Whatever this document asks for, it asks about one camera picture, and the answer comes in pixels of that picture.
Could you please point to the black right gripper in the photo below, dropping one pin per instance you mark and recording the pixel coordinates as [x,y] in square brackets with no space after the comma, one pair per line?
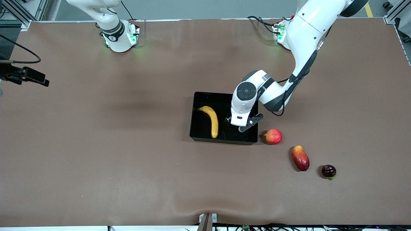
[9,74]

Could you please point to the brown table mat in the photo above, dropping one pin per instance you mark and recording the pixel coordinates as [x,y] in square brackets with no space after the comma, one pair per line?
[96,160]

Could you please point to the aluminium frame profile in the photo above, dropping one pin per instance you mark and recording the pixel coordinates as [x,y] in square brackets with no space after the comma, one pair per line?
[392,14]
[16,11]

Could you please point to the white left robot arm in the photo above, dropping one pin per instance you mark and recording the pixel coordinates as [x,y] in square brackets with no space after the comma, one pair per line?
[305,29]

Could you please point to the dark purple mangosteen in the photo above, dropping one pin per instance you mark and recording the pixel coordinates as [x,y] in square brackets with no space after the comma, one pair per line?
[328,171]

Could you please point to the metal table clamp bracket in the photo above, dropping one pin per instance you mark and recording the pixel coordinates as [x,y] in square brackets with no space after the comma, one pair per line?
[208,221]

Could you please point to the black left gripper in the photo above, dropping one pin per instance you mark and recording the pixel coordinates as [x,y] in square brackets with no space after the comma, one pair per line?
[229,118]

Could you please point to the red yellow mango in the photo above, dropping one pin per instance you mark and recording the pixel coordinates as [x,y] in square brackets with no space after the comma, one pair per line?
[301,158]

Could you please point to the yellow banana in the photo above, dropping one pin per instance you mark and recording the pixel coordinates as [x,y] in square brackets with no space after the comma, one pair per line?
[213,120]

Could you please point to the black plastic box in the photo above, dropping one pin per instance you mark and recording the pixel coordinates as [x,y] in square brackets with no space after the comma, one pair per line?
[202,128]

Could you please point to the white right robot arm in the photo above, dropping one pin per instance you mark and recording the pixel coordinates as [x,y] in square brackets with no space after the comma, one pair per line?
[115,38]

